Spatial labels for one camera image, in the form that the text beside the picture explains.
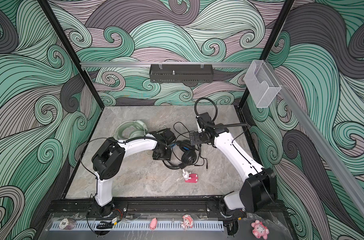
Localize black perforated wall tray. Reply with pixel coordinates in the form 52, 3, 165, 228
149, 65, 214, 84

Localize aluminium wall rail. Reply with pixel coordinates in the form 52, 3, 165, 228
80, 61, 251, 69

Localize clear plastic wall bin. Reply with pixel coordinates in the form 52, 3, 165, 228
244, 60, 282, 109

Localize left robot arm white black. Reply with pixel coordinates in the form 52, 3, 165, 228
92, 128, 177, 209

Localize white slotted cable duct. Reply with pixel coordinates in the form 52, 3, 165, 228
49, 220, 225, 232

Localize small pink figure toy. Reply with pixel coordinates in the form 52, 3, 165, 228
149, 218, 158, 231

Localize mint green headphones with cable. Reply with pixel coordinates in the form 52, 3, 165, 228
113, 120, 157, 158

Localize pink white doll toy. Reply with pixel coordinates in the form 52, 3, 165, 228
181, 214, 194, 230

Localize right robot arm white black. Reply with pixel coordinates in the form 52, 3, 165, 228
189, 98, 278, 217

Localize pink pig plush toy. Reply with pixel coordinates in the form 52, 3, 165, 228
251, 220, 270, 240

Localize pink toy on table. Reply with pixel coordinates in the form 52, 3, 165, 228
182, 169, 199, 183

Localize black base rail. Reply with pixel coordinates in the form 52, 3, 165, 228
49, 196, 285, 214

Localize black blue headphones with cable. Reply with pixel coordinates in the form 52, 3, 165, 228
163, 122, 208, 170

